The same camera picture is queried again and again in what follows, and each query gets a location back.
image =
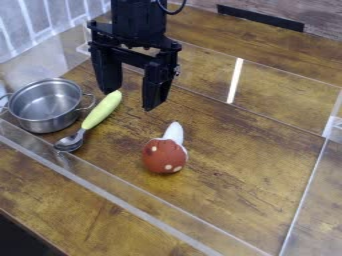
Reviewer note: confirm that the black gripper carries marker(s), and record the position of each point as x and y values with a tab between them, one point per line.
133	39

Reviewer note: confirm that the red white plush mushroom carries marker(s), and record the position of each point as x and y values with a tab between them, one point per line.
163	154

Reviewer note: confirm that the silver metal pot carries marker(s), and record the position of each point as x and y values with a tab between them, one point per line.
46	105

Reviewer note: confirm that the clear acrylic triangle stand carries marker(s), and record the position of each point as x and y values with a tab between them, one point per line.
82	48

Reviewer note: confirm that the black strip on table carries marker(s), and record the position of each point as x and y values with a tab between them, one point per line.
260	18

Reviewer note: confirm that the clear acrylic front barrier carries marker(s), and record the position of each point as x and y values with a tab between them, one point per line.
169	218

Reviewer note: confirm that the spoon with green handle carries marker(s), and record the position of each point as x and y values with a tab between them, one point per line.
72	142

